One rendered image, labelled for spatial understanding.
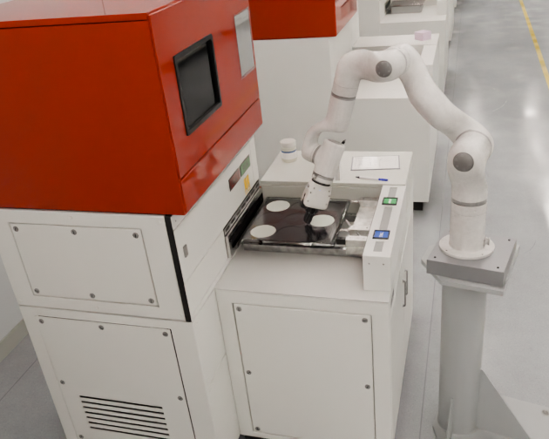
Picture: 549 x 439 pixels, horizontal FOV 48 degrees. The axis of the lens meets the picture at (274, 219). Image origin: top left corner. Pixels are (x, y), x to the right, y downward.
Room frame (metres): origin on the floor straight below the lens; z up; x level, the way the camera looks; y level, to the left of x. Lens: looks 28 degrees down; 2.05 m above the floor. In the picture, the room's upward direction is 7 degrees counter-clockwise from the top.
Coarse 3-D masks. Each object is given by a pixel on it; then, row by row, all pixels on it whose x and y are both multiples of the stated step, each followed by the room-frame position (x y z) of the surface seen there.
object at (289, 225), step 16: (288, 208) 2.27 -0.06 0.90; (336, 208) 2.23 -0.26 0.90; (256, 224) 2.17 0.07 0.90; (272, 224) 2.16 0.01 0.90; (288, 224) 2.14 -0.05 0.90; (304, 224) 2.12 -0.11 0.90; (336, 224) 2.09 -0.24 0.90; (288, 240) 2.01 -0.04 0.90; (304, 240) 2.00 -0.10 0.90; (320, 240) 1.98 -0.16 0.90
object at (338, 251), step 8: (248, 248) 2.11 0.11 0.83; (256, 248) 2.10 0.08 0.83; (264, 248) 2.09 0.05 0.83; (272, 248) 2.08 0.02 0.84; (280, 248) 2.07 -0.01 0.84; (288, 248) 2.05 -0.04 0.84; (296, 248) 2.04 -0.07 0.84; (304, 248) 2.03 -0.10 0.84; (312, 248) 2.02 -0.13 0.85; (320, 248) 2.01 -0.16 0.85; (328, 248) 2.00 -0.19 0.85; (336, 248) 2.00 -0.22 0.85; (344, 248) 1.99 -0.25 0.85; (352, 256) 1.97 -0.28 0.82; (360, 256) 1.96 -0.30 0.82
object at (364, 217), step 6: (360, 210) 2.22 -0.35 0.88; (366, 210) 2.22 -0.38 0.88; (372, 210) 2.21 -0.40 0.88; (360, 216) 2.17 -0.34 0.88; (366, 216) 2.17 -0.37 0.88; (372, 216) 2.16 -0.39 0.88; (354, 222) 2.13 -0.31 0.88; (360, 222) 2.12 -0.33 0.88; (366, 222) 2.12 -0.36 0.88; (348, 252) 1.94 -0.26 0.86; (354, 252) 1.94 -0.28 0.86; (360, 252) 1.93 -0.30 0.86
